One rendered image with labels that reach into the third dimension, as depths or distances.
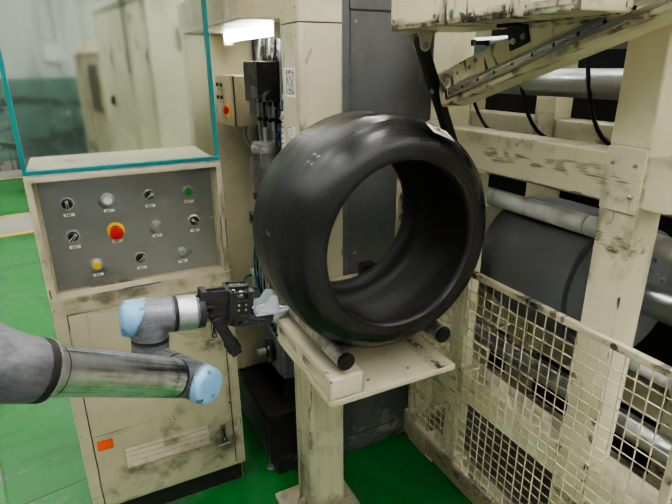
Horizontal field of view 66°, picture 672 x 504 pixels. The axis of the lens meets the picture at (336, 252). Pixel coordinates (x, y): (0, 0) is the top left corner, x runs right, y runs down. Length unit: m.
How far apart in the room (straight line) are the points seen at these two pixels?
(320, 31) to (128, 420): 1.39
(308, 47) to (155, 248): 0.81
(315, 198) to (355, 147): 0.13
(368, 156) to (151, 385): 0.60
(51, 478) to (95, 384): 1.65
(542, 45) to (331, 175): 0.54
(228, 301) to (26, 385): 0.46
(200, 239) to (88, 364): 0.97
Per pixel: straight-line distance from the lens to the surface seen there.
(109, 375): 0.92
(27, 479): 2.58
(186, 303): 1.12
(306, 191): 1.06
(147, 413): 1.98
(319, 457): 1.90
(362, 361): 1.42
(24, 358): 0.83
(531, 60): 1.30
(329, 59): 1.44
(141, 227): 1.75
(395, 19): 1.49
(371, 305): 1.48
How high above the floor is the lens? 1.55
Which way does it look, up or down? 20 degrees down
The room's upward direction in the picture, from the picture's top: straight up
